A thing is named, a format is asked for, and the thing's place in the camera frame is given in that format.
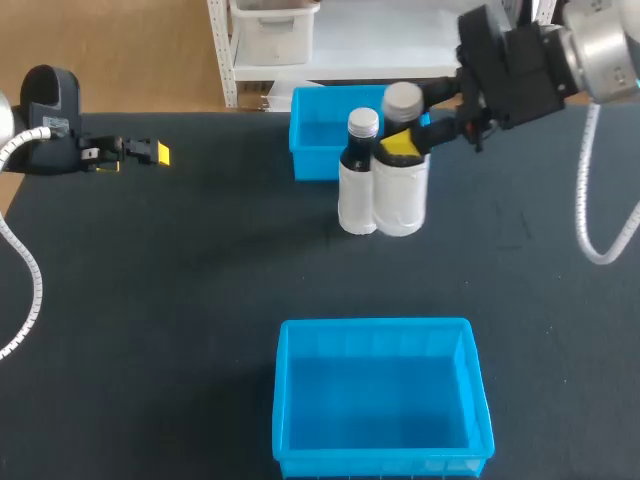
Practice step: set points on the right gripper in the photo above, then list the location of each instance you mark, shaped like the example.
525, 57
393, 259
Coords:
515, 65

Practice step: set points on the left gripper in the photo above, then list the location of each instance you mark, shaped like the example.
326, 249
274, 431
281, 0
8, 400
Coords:
50, 100

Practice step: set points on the white bottle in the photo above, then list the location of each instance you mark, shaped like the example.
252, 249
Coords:
356, 195
400, 200

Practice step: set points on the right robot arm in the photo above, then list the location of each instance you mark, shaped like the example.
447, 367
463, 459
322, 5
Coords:
600, 50

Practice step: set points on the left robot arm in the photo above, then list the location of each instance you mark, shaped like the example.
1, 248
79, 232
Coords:
4, 120

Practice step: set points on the blue plastic bin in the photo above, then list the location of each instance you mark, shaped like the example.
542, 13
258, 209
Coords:
375, 390
320, 135

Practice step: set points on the white metal shelf rack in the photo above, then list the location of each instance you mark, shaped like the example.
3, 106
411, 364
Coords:
223, 50

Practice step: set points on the white storage crate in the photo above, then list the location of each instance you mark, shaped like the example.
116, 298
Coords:
272, 35

